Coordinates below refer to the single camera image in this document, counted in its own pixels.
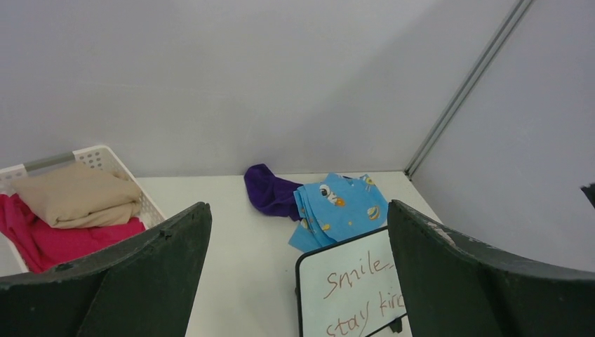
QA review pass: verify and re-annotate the blue patterned cloth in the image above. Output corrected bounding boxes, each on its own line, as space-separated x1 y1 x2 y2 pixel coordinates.
288 173 388 253

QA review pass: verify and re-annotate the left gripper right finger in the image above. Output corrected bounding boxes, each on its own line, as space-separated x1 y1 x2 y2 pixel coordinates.
387 200 594 336

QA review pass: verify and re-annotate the whiteboard with black frame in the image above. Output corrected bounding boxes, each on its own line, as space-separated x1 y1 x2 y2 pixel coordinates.
295 227 407 336

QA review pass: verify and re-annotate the beige folded cloth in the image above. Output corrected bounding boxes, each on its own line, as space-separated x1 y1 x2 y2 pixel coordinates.
11 162 142 229

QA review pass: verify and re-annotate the pink cloth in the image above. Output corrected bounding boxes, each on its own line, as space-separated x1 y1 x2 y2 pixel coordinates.
1 194 145 273

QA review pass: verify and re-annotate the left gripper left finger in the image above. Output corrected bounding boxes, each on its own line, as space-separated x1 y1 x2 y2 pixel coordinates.
1 202 212 336

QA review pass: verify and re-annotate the purple cloth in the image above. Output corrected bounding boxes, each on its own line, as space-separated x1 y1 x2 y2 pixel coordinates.
243 164 302 221

